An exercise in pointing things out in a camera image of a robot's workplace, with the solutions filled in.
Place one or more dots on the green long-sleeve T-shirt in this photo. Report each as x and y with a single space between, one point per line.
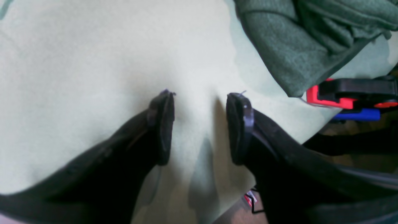
304 42

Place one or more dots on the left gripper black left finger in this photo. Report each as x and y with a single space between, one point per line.
101 185

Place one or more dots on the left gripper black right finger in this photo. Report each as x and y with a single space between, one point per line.
299 187

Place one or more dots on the light green table cloth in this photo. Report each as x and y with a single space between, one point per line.
73 71

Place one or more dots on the blue orange clamp at corner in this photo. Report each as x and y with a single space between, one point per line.
360 99

